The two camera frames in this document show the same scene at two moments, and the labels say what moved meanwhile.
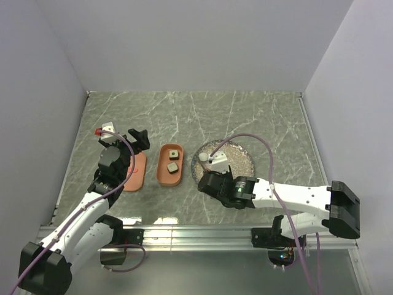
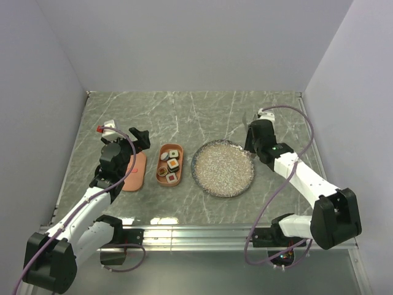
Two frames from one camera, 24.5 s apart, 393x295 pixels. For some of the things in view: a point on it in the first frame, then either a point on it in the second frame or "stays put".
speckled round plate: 239,159 stays put
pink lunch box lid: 136,182 stays put
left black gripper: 141,137 stays put
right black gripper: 229,174 → 247,145
